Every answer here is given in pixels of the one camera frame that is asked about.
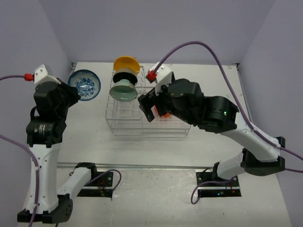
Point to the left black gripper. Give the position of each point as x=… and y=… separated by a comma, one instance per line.
x=74, y=92

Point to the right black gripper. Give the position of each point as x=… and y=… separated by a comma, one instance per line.
x=148, y=100

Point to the blue white patterned bowl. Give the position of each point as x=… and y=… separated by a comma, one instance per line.
x=87, y=84

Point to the mint green bowl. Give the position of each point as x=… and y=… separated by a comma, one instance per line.
x=123, y=91

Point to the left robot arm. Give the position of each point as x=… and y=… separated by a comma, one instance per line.
x=46, y=203

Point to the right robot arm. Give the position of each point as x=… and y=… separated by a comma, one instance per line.
x=216, y=114

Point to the black bowl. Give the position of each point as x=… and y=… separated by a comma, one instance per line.
x=125, y=75

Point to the yellow bowl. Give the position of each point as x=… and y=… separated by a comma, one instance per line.
x=126, y=62

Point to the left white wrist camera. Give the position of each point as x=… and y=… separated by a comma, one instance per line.
x=43, y=74

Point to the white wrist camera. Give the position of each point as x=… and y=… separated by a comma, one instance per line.
x=163, y=76
x=43, y=74

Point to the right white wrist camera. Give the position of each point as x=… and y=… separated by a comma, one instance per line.
x=163, y=76

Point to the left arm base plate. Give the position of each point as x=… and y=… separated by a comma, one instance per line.
x=100, y=188

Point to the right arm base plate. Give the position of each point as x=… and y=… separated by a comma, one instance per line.
x=211, y=190

